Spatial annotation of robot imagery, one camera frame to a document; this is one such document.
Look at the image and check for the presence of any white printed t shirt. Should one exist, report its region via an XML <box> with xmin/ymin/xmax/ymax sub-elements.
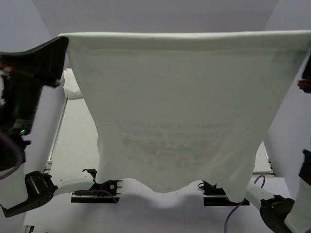
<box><xmin>66</xmin><ymin>31</ymin><xmax>311</xmax><ymax>202</ymax></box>

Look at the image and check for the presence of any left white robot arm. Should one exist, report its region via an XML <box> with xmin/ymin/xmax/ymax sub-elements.
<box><xmin>0</xmin><ymin>37</ymin><xmax>103</xmax><ymax>217</ymax></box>

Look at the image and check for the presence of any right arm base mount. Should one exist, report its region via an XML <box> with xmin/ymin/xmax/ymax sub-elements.
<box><xmin>198</xmin><ymin>181</ymin><xmax>239</xmax><ymax>207</ymax></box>

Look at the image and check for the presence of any folded white t shirt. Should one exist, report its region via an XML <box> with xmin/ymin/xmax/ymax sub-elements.
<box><xmin>63</xmin><ymin>68</ymin><xmax>82</xmax><ymax>99</ymax></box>

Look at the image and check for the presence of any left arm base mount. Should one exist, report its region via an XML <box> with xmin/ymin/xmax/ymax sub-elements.
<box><xmin>70</xmin><ymin>180</ymin><xmax>122</xmax><ymax>204</ymax></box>

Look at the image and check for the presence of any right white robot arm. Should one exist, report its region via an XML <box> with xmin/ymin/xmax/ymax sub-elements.
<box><xmin>245</xmin><ymin>149</ymin><xmax>311</xmax><ymax>233</ymax></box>

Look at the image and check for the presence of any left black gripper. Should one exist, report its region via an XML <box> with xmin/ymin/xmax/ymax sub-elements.
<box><xmin>0</xmin><ymin>34</ymin><xmax>73</xmax><ymax>132</ymax></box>

